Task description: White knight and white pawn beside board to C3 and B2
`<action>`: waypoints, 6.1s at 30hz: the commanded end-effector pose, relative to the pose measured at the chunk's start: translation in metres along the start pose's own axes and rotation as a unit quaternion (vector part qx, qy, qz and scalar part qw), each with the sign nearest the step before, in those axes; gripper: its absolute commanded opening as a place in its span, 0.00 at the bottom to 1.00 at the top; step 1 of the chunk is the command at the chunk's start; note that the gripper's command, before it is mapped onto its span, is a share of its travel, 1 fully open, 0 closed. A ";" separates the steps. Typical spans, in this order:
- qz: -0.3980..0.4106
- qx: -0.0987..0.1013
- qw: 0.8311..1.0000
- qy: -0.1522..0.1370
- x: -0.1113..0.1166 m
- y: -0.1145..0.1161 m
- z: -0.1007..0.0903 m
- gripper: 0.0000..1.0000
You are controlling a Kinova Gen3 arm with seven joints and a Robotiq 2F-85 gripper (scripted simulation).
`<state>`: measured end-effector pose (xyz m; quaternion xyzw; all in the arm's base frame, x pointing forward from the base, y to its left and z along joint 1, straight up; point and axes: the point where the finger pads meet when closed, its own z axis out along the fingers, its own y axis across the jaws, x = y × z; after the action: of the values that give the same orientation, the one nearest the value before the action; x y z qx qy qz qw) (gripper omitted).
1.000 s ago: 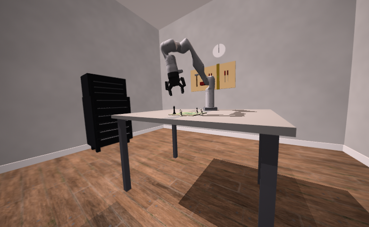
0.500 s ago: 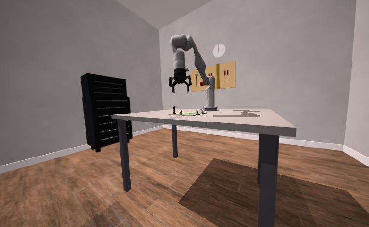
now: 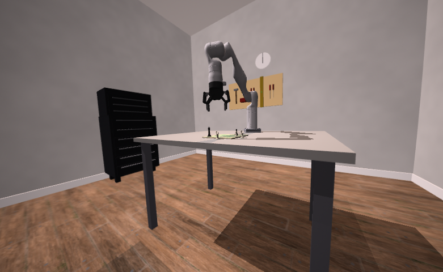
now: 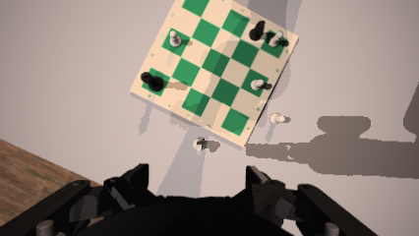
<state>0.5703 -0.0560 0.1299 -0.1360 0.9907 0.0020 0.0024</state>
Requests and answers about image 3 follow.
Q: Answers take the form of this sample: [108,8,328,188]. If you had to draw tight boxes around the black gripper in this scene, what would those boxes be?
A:
[202,81,230,112]

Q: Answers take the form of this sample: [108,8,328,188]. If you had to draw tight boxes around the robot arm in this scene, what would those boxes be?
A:
[204,41,258,129]

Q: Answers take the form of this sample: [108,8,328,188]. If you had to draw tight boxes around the green and cream chessboard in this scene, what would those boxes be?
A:
[202,134,242,139]

